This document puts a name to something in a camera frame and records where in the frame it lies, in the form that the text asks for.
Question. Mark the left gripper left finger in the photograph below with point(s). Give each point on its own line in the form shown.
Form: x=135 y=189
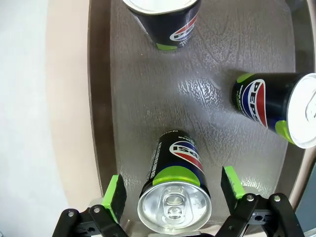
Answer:
x=114 y=197

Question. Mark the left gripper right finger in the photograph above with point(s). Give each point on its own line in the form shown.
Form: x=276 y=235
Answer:
x=232 y=187

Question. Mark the black Pepsi can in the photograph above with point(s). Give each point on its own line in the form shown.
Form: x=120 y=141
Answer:
x=163 y=24
x=271 y=98
x=172 y=172

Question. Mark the black tray with rounded corners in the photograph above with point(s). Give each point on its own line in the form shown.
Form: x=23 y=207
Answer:
x=307 y=197

